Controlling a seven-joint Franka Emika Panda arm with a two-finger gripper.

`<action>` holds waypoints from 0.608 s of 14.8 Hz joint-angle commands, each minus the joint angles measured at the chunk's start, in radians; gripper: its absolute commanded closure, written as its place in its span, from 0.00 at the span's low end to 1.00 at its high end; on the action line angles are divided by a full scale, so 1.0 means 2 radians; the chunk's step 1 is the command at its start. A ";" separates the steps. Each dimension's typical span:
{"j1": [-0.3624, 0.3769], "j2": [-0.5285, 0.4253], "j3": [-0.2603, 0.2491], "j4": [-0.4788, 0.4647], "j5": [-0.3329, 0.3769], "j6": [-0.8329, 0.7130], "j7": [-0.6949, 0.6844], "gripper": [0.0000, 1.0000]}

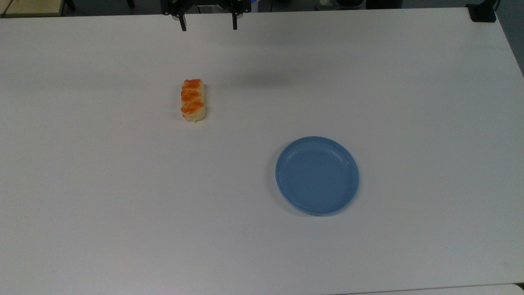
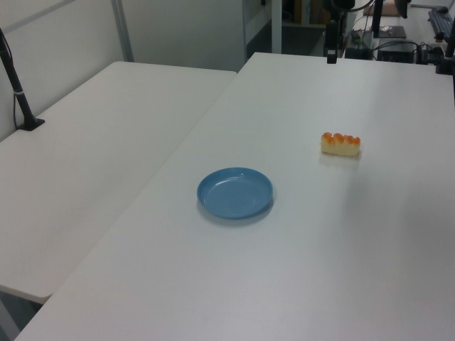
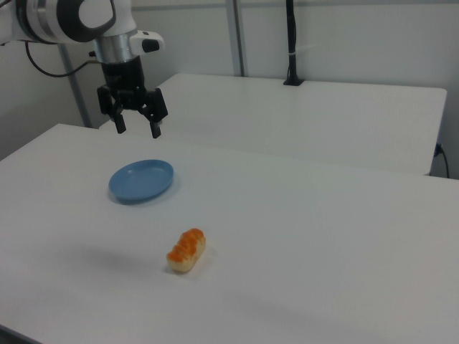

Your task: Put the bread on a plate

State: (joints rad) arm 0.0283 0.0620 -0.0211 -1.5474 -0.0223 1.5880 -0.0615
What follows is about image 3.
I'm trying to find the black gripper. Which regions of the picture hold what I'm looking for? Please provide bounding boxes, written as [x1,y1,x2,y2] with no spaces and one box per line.
[97,57,169,139]

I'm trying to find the orange glazed bread loaf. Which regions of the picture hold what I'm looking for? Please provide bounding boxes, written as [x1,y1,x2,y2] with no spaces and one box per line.
[166,227,208,274]

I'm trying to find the blue round plate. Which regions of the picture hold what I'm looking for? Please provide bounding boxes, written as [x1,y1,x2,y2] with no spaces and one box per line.
[108,159,175,206]

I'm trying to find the white side table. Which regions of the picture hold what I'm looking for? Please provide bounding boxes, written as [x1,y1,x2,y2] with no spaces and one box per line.
[98,73,448,176]

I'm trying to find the grey metal frame post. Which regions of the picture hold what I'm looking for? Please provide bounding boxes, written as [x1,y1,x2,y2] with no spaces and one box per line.
[58,44,91,128]
[232,0,249,77]

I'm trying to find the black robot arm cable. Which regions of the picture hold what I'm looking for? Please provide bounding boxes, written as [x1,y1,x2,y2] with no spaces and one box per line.
[24,41,105,78]

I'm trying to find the black camera stand pole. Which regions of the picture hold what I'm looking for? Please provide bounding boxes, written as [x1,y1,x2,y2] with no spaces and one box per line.
[283,0,306,87]

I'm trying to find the black wall power cable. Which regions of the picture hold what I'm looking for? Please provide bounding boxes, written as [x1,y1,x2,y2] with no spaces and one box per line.
[435,143,451,178]

